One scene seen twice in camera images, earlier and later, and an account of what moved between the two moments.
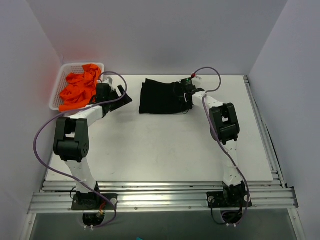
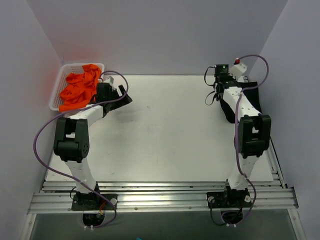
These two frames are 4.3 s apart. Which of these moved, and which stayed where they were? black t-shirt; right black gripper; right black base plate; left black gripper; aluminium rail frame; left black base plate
Moved: right black gripper; black t-shirt
Stayed: right black base plate; left black base plate; left black gripper; aluminium rail frame
